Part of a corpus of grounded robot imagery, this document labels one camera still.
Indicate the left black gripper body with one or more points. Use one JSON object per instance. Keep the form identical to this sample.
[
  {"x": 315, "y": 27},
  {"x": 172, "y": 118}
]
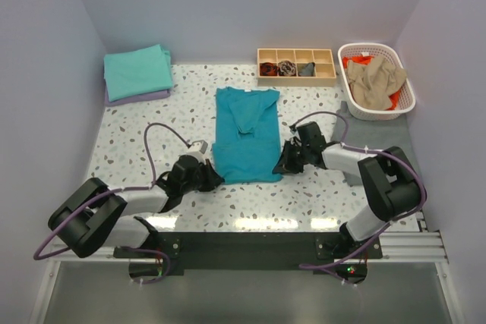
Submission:
[{"x": 189, "y": 187}]

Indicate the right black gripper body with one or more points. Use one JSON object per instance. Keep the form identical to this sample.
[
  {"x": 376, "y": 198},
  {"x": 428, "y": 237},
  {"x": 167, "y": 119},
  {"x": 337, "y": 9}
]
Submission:
[{"x": 307, "y": 150}]

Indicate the teal t shirt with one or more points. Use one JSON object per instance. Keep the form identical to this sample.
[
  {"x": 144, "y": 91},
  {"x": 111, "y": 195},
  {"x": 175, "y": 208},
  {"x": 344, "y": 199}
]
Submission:
[{"x": 247, "y": 145}]

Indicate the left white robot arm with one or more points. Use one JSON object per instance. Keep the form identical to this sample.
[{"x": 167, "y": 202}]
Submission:
[{"x": 88, "y": 219}]

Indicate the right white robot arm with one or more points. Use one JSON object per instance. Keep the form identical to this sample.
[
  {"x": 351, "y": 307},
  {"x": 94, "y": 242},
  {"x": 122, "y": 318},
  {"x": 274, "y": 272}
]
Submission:
[{"x": 391, "y": 185}]

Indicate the grey rolled sock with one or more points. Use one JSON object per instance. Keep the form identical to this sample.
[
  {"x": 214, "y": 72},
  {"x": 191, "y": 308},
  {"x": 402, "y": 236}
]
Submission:
[{"x": 306, "y": 70}]

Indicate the brown white rolled sock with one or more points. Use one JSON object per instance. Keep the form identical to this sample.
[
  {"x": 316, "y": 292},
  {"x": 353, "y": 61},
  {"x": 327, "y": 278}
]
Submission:
[{"x": 287, "y": 68}]

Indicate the wooden compartment tray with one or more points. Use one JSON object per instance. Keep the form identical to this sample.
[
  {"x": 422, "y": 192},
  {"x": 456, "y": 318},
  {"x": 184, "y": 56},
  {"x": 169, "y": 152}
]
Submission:
[{"x": 324, "y": 74}]

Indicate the folded lavender t shirt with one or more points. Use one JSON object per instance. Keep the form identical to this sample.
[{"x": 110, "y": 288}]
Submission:
[{"x": 146, "y": 97}]

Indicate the red black rolled sock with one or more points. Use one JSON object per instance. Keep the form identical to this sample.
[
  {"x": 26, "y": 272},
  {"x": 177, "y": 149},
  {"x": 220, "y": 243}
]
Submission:
[{"x": 269, "y": 69}]

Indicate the folded grey t shirt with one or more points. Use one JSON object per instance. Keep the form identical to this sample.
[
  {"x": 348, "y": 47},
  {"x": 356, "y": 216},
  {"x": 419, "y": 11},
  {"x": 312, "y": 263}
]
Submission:
[{"x": 379, "y": 134}]

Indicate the beige t shirt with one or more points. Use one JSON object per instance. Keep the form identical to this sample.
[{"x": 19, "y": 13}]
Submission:
[{"x": 376, "y": 81}]

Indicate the orange t shirt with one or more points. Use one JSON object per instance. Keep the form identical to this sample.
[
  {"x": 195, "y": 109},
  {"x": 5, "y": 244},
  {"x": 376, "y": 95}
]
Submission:
[{"x": 357, "y": 60}]

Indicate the white laundry basket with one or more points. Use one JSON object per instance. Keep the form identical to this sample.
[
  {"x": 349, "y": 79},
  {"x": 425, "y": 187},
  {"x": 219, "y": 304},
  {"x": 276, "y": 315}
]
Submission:
[{"x": 406, "y": 101}]

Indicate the folded mint t shirt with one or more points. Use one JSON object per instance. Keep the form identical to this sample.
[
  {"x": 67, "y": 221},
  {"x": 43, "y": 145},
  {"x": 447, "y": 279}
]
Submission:
[{"x": 142, "y": 71}]

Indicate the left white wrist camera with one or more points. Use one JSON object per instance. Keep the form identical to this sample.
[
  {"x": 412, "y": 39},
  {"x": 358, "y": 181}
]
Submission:
[{"x": 198, "y": 149}]

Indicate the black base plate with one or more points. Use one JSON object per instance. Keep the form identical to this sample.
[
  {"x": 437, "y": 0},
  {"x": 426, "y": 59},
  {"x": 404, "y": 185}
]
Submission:
[{"x": 248, "y": 250}]

